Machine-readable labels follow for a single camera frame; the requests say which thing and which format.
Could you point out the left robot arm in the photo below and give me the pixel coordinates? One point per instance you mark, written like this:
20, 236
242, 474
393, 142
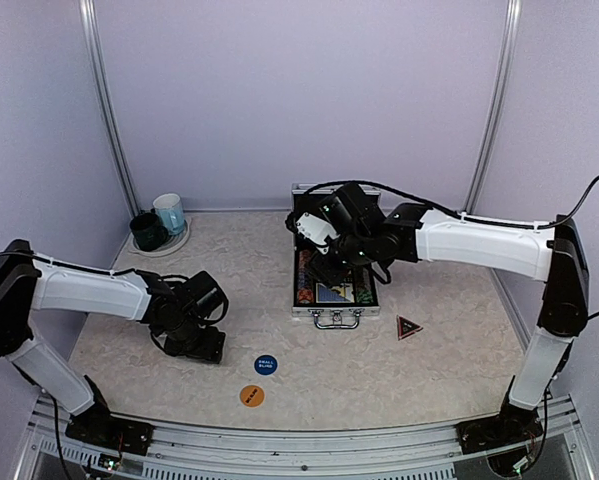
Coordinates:
32, 282

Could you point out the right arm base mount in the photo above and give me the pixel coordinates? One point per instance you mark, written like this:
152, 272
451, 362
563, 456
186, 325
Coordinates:
494, 432

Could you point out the orange big blind button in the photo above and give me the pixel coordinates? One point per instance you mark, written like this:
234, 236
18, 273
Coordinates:
252, 396

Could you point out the right aluminium post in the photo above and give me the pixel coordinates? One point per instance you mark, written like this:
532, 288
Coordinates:
495, 110

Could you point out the blue small blind button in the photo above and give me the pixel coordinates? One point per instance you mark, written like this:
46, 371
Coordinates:
265, 365

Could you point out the light blue mug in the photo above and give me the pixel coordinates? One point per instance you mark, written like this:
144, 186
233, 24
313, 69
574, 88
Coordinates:
168, 207

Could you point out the aluminium front rail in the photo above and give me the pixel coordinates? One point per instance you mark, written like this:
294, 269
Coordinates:
185, 451

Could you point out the orange poker chip stack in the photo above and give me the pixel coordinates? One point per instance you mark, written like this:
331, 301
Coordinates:
305, 295

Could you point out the black triangular dealer button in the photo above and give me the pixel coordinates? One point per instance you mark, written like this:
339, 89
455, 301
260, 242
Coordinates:
406, 328

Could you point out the white round coaster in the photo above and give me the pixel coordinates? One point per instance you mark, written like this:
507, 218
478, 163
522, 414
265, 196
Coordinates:
172, 245

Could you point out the red yellow chip row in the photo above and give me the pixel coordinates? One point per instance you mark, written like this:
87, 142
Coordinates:
304, 258

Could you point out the dark green mug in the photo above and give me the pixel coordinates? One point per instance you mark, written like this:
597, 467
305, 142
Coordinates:
148, 231

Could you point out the green poker chip stack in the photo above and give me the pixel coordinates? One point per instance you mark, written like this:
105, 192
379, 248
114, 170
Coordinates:
363, 296

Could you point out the aluminium post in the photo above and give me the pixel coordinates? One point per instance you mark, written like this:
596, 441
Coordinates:
495, 110
95, 52

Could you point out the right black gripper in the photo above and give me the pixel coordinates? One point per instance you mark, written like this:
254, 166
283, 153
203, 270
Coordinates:
318, 269

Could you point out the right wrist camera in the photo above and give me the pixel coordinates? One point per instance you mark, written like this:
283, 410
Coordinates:
317, 231

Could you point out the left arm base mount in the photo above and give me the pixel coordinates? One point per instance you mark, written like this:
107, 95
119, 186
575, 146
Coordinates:
113, 433

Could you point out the left aluminium post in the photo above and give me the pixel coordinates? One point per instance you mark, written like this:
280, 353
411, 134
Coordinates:
95, 52

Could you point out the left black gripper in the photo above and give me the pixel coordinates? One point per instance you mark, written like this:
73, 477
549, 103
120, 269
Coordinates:
210, 350

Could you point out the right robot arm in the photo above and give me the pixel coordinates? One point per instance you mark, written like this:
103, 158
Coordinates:
551, 253

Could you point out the aluminium poker case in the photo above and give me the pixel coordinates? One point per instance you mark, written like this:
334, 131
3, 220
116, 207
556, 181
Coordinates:
338, 308

